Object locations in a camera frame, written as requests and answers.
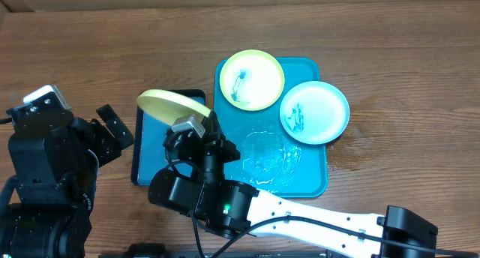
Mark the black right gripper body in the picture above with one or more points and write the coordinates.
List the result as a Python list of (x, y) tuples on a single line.
[(211, 142)]

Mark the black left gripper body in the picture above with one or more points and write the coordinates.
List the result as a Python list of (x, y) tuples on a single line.
[(100, 142)]

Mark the yellow plate with blue stain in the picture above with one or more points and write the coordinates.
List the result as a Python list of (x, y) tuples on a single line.
[(252, 80)]

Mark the light blue plate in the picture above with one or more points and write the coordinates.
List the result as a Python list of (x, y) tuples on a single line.
[(314, 112)]

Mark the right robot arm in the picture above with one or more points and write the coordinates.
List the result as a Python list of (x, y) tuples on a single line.
[(194, 185)]

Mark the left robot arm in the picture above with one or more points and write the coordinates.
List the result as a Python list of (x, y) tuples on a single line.
[(46, 205)]

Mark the black tray with water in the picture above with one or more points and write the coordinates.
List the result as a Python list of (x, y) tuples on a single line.
[(149, 152)]

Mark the teal plastic tray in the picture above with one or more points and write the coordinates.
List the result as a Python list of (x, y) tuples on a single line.
[(271, 159)]

